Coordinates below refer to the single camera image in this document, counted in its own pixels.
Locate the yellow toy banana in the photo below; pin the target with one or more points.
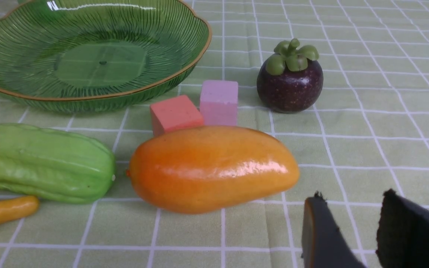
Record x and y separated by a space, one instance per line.
18 208

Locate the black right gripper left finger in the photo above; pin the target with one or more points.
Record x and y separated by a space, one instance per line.
323 245

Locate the green glass plate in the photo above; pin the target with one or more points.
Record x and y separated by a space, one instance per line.
74 56

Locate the orange toy mango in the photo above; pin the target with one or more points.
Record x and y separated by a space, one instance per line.
203 169

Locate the green checkered tablecloth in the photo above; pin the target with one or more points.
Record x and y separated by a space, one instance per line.
368 132

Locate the dark purple toy mangosteen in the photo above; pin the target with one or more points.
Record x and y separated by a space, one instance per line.
291 79

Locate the green toy vegetable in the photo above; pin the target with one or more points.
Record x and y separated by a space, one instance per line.
54 164

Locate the pink foam cube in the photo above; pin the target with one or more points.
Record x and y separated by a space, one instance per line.
218 102

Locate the orange foam cube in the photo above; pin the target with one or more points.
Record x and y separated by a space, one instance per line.
174 114

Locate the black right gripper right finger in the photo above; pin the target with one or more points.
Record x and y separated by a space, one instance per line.
403 233

